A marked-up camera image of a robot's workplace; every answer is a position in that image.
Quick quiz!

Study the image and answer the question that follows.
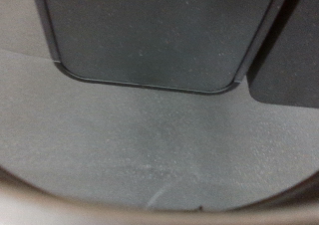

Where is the black Keurig coffee machine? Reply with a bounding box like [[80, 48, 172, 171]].
[[0, 0, 319, 225]]

